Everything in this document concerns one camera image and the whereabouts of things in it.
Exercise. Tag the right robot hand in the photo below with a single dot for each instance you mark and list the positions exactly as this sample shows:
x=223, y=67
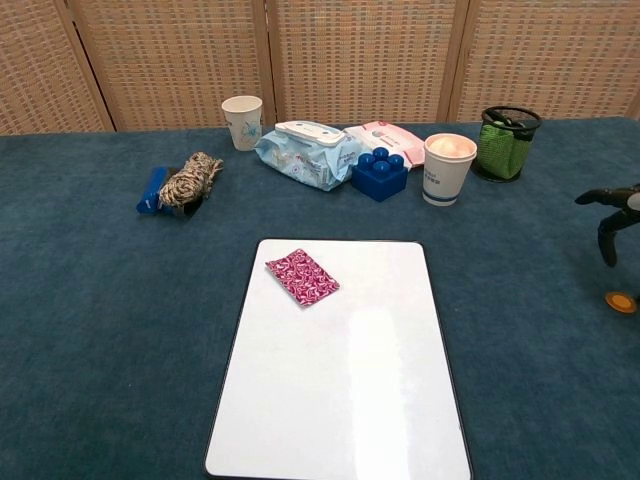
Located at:
x=617, y=207

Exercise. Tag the small orange disc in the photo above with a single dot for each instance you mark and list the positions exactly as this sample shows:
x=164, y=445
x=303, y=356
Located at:
x=620, y=302

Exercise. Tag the magenta patterned packet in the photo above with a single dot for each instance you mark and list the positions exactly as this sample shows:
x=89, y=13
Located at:
x=302, y=276

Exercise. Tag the blue toy building block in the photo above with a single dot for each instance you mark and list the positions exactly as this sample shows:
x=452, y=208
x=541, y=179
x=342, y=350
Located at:
x=378, y=177

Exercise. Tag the white rectangular board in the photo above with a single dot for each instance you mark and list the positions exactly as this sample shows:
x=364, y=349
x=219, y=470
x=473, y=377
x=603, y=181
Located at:
x=335, y=370

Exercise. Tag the green cloth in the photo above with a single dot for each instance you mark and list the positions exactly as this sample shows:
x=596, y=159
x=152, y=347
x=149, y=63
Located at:
x=497, y=150

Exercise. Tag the paper cup with blue band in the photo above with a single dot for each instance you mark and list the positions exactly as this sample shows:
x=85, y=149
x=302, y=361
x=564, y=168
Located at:
x=447, y=172

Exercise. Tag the pink wet wipes pack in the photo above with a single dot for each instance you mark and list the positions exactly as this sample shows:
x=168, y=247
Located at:
x=390, y=140

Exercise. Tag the light blue wet wipes pack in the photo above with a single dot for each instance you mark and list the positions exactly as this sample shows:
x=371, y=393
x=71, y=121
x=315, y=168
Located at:
x=305, y=157

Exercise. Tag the woven folding screen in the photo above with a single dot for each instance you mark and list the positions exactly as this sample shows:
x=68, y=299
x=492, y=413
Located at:
x=320, y=60

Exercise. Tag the white paper cup floral print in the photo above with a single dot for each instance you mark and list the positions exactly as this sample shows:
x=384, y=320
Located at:
x=243, y=125

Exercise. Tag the blue cylindrical tool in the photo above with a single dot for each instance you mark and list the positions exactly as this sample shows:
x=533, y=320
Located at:
x=149, y=192

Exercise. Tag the teal tablecloth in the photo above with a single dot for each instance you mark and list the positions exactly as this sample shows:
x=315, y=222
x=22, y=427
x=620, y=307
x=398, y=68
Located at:
x=100, y=300

